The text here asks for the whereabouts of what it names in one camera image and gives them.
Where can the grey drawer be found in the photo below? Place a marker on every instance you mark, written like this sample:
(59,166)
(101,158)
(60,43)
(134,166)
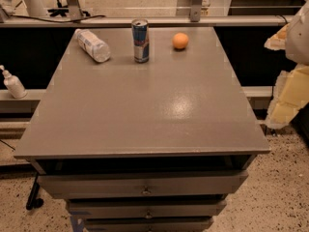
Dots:
(147,209)
(142,184)
(164,224)

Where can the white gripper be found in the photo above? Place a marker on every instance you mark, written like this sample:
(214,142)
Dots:
(299,39)

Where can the white pump dispenser bottle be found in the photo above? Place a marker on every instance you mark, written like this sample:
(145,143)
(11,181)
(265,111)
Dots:
(13,84)

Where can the top grey drawer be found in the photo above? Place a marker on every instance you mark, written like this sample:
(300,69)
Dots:
(142,184)

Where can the orange fruit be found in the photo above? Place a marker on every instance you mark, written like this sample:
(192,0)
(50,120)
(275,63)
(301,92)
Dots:
(180,41)

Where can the blue silver redbull can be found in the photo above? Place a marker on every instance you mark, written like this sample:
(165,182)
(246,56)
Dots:
(140,34)

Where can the bottom grey drawer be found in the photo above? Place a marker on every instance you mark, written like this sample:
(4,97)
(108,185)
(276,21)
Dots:
(164,224)

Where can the middle grey drawer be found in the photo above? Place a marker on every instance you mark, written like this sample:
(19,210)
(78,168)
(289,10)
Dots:
(147,209)

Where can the black cabinet caster wheel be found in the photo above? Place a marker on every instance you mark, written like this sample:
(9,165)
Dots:
(34,202)

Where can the grey metal rail frame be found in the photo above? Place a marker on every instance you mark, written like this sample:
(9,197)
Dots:
(120,13)

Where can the clear plastic water bottle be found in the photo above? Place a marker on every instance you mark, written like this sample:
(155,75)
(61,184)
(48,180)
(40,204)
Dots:
(98,49)

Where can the grey drawer cabinet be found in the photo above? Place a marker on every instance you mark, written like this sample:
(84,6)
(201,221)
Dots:
(182,111)

